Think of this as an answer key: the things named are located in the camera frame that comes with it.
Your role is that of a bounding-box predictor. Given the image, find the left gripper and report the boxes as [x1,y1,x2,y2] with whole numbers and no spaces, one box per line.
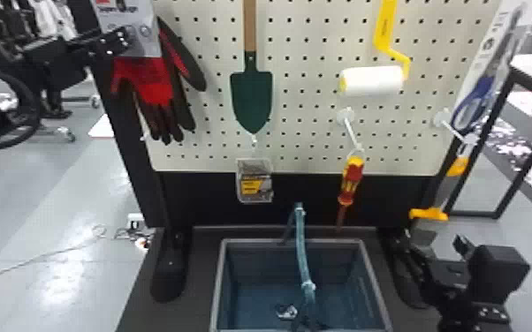
[106,26,134,58]

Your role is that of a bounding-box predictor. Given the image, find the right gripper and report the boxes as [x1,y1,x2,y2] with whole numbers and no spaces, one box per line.
[425,233,477,308]

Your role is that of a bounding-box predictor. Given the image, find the yellow bar clamp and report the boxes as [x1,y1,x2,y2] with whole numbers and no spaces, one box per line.
[407,155,472,248]

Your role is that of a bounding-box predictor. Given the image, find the red and black gloves pair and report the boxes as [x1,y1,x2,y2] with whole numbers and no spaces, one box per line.
[91,0,209,146]

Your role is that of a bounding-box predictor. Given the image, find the black chair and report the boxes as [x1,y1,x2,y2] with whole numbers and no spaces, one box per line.
[23,35,103,143]

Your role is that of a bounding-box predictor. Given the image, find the red yellow screwdriver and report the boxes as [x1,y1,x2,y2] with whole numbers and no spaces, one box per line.
[335,155,367,230]

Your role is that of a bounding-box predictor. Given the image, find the green garden trowel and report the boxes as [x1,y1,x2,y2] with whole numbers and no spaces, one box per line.
[228,0,275,136]

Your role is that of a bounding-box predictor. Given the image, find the white power strip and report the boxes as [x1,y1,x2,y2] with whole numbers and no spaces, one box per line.
[112,212,156,249]

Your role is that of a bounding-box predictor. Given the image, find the yellow paint roller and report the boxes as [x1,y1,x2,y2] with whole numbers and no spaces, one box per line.
[338,0,413,99]

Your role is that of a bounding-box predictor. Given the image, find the blue scissors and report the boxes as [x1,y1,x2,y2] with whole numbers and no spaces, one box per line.
[448,0,532,137]

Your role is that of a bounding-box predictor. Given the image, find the white pegboard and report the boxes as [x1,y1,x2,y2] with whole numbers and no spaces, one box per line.
[67,0,504,309]

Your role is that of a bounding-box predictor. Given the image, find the clear box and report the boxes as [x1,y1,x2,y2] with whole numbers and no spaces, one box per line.
[235,156,276,206]

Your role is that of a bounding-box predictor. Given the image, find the blue basket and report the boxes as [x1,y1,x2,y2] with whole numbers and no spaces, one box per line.
[209,201,394,332]

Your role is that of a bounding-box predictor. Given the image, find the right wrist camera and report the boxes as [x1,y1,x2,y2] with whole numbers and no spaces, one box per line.
[467,245,532,305]

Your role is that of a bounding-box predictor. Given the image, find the black cable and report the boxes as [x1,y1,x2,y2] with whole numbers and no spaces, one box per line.
[0,59,42,153]

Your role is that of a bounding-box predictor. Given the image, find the white cable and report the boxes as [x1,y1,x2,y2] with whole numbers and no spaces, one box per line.
[0,223,118,297]

